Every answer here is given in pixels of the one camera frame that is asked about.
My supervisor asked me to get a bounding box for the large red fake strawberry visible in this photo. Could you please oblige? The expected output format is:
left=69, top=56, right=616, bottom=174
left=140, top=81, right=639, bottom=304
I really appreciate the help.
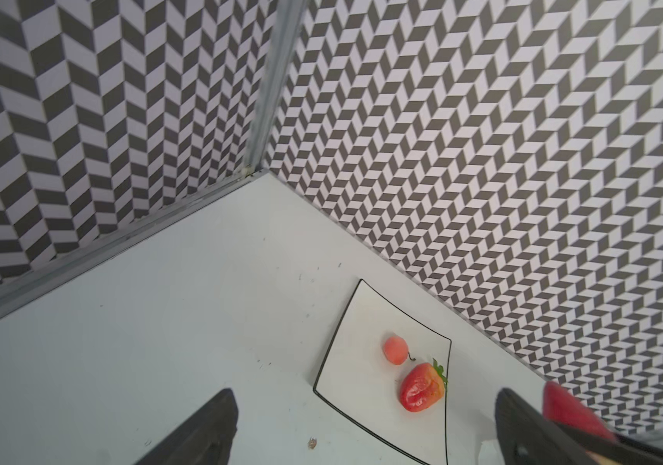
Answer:
left=542, top=382, right=617, bottom=442

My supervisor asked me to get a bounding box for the aluminium corner post left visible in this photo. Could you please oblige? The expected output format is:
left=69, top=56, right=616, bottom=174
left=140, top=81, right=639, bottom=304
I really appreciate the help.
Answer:
left=243, top=0, right=308, bottom=177

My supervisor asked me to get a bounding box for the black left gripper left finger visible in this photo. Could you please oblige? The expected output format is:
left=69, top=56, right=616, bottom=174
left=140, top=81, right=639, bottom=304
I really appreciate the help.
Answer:
left=137, top=389, right=238, bottom=465

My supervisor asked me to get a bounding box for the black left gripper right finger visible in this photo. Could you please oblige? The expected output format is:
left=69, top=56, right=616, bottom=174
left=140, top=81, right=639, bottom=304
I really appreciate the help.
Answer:
left=495, top=389, right=663, bottom=464

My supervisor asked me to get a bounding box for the white square plate black rim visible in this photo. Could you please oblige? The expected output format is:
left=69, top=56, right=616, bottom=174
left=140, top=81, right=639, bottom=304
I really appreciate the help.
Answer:
left=313, top=280, right=453, bottom=464

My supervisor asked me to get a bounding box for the small pink fake peach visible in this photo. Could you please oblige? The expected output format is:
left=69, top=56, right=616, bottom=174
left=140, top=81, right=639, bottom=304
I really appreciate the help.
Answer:
left=383, top=335, right=416, bottom=366

